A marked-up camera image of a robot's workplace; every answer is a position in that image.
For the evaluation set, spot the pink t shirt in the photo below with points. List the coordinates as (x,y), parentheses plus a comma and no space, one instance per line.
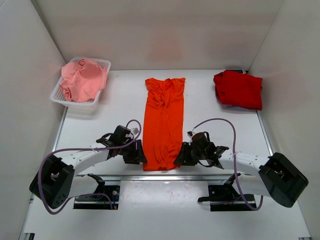
(82,80)

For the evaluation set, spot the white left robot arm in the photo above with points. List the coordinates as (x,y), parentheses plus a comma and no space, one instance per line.
(59,178)

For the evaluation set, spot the aluminium table rail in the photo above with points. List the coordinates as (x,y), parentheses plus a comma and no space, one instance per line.
(140,178)

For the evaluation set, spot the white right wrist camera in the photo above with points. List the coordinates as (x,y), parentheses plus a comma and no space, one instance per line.
(191,134)

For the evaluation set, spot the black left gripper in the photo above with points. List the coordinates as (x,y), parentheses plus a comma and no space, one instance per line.
(137,154)

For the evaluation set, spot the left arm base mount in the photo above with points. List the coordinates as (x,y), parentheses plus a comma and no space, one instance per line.
(93,192)

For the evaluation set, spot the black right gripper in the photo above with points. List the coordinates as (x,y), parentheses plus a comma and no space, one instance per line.
(183,158)

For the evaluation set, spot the orange t shirt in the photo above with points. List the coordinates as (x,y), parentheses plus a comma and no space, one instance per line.
(163,123)

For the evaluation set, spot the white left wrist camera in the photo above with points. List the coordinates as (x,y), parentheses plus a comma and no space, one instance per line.
(134,131)

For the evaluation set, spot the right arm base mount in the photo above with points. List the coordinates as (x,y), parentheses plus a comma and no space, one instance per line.
(223,198)

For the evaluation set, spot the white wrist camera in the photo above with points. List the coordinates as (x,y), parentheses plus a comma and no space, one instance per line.
(134,131)
(191,134)

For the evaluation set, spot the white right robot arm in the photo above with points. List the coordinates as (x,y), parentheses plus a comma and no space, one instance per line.
(271,176)

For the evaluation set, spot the red folded t shirt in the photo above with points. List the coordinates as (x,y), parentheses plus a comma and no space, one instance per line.
(238,90)

